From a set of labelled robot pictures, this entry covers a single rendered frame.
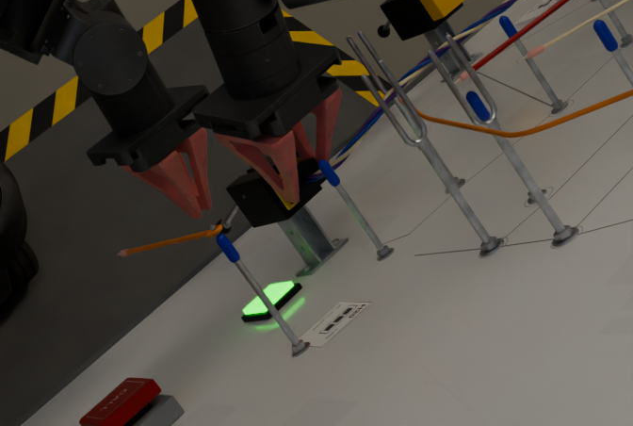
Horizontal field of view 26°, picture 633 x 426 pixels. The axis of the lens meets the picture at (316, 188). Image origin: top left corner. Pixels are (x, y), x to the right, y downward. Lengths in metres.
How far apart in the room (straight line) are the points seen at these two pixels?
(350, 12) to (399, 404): 2.01
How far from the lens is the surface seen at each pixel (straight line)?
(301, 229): 1.10
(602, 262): 0.77
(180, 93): 1.19
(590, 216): 0.84
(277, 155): 0.98
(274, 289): 1.07
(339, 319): 0.95
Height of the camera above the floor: 1.98
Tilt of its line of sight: 54 degrees down
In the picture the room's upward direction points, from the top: straight up
